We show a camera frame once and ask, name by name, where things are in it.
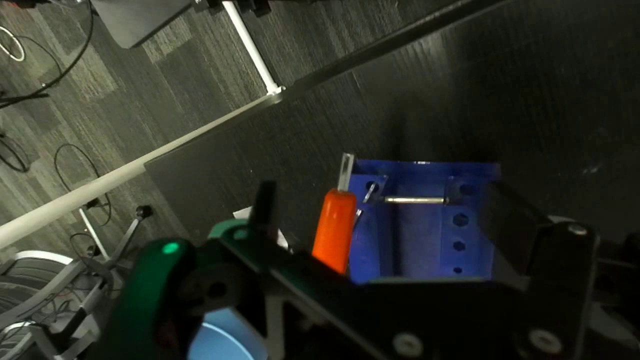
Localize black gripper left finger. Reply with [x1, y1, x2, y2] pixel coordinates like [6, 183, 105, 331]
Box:
[218, 177, 443, 360]

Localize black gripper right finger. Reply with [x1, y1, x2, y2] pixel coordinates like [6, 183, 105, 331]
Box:
[488, 175, 601, 360]

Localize orange T-handle hex tool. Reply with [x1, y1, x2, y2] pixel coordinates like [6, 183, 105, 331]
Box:
[310, 152, 385, 277]

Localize large blue plastic cup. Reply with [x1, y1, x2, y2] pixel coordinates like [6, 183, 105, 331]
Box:
[186, 318, 270, 360]

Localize blue tool rack orange base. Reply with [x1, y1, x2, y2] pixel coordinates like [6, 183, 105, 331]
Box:
[346, 158, 504, 288]

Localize green curved object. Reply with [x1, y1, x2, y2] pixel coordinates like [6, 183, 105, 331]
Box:
[108, 217, 257, 360]

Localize silver metal rod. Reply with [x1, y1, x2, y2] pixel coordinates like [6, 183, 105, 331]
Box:
[380, 193, 447, 206]

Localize black table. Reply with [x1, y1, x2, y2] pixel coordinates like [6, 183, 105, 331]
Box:
[144, 0, 640, 360]

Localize long white pole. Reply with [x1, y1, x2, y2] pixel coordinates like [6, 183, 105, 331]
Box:
[0, 86, 287, 253]

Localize short white pole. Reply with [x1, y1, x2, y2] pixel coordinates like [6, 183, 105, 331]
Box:
[220, 0, 284, 95]

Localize gray flat panel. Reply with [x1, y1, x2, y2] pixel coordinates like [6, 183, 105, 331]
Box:
[87, 0, 195, 50]

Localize gray cable bundle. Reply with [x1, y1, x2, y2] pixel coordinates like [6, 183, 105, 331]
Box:
[0, 248, 116, 360]

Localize black looped cable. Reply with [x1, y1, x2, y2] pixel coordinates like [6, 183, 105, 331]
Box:
[50, 142, 116, 226]

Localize black floor cable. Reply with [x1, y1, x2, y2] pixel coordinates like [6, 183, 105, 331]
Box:
[0, 0, 95, 109]

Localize white floor cable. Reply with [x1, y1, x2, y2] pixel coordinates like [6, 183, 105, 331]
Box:
[0, 23, 28, 65]

